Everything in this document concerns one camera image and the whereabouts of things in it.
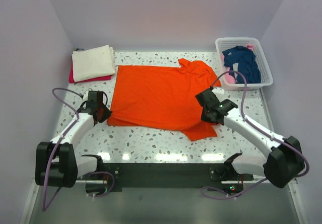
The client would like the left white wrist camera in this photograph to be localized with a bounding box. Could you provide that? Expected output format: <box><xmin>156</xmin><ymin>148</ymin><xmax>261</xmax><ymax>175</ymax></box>
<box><xmin>81</xmin><ymin>90</ymin><xmax>90</xmax><ymax>101</ymax></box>

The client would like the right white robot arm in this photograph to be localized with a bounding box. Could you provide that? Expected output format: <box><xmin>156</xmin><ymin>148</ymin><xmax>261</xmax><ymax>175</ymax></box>
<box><xmin>196</xmin><ymin>87</ymin><xmax>309</xmax><ymax>188</ymax></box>

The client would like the navy blue t shirt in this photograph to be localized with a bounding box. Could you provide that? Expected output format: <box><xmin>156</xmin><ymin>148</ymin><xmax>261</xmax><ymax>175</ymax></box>
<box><xmin>222</xmin><ymin>46</ymin><xmax>261</xmax><ymax>84</ymax></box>

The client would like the folded cream t shirt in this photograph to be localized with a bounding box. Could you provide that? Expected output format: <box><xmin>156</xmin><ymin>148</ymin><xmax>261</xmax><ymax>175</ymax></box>
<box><xmin>71</xmin><ymin>45</ymin><xmax>116</xmax><ymax>82</ymax></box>

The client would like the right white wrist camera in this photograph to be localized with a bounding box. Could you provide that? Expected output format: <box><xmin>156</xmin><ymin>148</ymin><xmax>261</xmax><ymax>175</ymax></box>
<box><xmin>211</xmin><ymin>87</ymin><xmax>225</xmax><ymax>95</ymax></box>

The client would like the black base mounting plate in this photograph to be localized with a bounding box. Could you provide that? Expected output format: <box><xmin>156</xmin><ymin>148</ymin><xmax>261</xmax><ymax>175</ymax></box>
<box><xmin>84</xmin><ymin>162</ymin><xmax>254</xmax><ymax>197</ymax></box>

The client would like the white plastic basket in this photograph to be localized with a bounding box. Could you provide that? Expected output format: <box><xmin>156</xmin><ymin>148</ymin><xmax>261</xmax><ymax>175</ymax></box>
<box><xmin>215</xmin><ymin>37</ymin><xmax>273</xmax><ymax>90</ymax></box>

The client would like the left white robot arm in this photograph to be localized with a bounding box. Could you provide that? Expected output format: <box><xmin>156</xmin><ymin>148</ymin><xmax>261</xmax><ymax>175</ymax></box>
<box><xmin>35</xmin><ymin>88</ymin><xmax>112</xmax><ymax>188</ymax></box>

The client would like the pink t shirt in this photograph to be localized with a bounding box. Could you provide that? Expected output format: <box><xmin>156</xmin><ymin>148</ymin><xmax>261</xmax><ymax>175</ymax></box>
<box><xmin>221</xmin><ymin>44</ymin><xmax>255</xmax><ymax>84</ymax></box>

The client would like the folded magenta t shirt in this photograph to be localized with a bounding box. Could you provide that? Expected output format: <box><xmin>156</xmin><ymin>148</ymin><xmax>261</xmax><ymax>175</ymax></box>
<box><xmin>68</xmin><ymin>66</ymin><xmax>111</xmax><ymax>84</ymax></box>

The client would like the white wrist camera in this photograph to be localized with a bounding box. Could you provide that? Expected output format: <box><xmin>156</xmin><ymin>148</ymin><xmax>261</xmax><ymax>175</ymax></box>
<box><xmin>81</xmin><ymin>90</ymin><xmax>90</xmax><ymax>101</ymax></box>
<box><xmin>211</xmin><ymin>87</ymin><xmax>225</xmax><ymax>95</ymax></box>

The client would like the orange t shirt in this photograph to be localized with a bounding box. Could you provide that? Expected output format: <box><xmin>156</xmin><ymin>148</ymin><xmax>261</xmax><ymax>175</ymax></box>
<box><xmin>107</xmin><ymin>58</ymin><xmax>221</xmax><ymax>141</ymax></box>

